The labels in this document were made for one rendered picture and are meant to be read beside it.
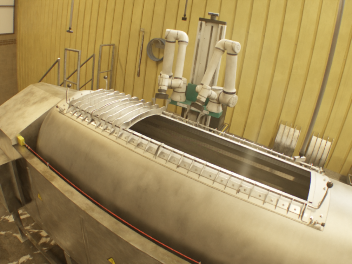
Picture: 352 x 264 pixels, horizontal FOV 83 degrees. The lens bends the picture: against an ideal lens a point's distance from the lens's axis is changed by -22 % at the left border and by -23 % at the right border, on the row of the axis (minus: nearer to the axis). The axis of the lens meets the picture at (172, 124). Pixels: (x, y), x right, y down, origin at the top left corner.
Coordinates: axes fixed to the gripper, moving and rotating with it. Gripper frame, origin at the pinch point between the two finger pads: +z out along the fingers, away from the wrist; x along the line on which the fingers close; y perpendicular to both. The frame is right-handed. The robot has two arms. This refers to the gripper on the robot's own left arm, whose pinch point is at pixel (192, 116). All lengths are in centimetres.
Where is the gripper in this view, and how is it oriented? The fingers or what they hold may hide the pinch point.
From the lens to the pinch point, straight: 245.8
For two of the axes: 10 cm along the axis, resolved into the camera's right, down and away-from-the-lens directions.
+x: 7.8, 4.4, -4.5
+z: -4.4, 8.9, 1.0
